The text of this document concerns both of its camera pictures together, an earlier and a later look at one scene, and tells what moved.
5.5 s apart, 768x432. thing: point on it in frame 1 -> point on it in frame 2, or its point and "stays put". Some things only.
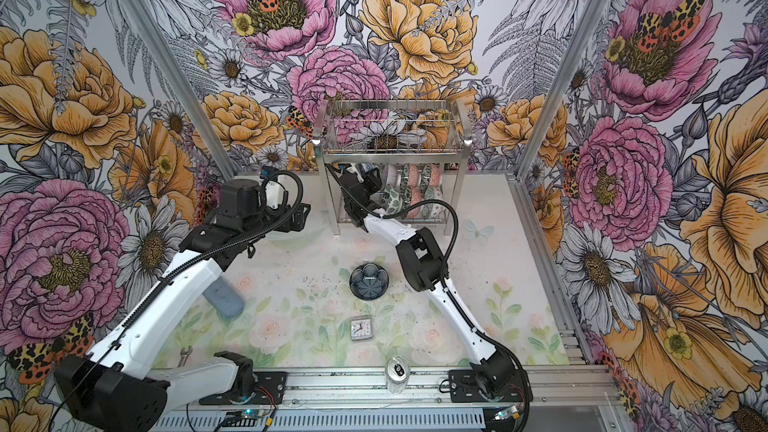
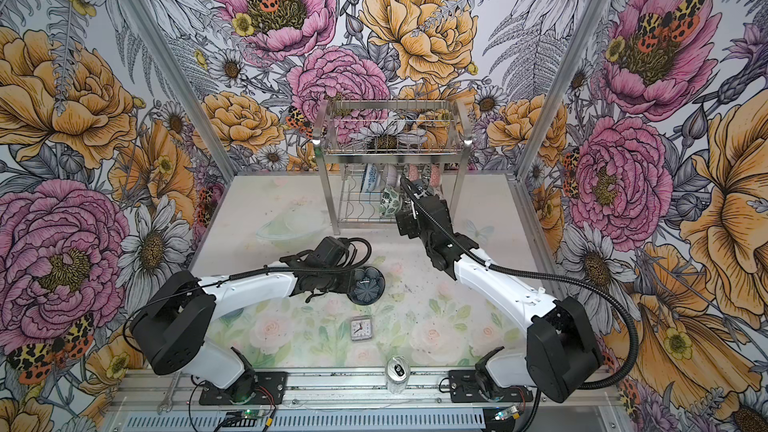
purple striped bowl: (391, 175) stays put
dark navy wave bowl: (369, 281) stays put
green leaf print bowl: (391, 201) stays put
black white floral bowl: (435, 174) stays put
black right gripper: (374, 181) -> (406, 223)
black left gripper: (298, 217) -> (343, 288)
